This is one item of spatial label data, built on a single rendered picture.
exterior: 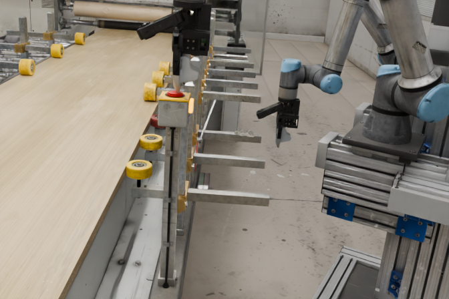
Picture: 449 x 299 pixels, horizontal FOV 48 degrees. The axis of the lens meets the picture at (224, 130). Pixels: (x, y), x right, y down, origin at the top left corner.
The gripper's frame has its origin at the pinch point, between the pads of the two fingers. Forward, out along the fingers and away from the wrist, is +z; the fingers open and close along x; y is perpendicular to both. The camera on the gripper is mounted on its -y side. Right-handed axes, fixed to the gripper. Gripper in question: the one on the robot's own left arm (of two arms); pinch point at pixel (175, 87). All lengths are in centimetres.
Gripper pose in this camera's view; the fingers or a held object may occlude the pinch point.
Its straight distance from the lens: 121.1
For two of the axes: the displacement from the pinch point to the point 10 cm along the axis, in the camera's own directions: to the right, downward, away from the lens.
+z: -0.8, 9.4, 3.2
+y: 10.0, 0.8, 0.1
